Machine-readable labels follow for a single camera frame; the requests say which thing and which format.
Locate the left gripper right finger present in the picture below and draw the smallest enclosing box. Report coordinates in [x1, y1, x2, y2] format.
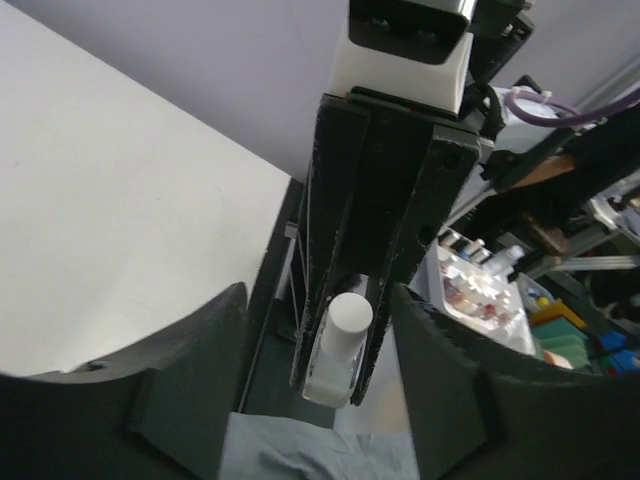
[391, 285, 639, 479]

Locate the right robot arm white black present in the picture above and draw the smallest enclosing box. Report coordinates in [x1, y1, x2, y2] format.
[290, 1, 551, 408]

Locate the white tray of nail supplies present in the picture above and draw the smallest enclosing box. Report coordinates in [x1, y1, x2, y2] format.
[422, 228, 537, 356]

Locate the grey sleeved forearm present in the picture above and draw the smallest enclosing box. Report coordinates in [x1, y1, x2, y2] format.
[218, 413, 420, 479]

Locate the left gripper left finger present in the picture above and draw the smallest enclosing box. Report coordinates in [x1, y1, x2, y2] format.
[1, 283, 247, 479]

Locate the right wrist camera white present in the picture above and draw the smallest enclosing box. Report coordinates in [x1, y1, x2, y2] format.
[328, 1, 476, 115]

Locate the clear nail polish bottle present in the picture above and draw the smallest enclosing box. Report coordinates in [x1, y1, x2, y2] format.
[302, 292, 373, 409]

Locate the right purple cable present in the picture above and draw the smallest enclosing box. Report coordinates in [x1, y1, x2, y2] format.
[504, 84, 640, 124]

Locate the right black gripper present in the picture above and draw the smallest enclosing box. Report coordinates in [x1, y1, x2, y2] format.
[291, 87, 481, 406]

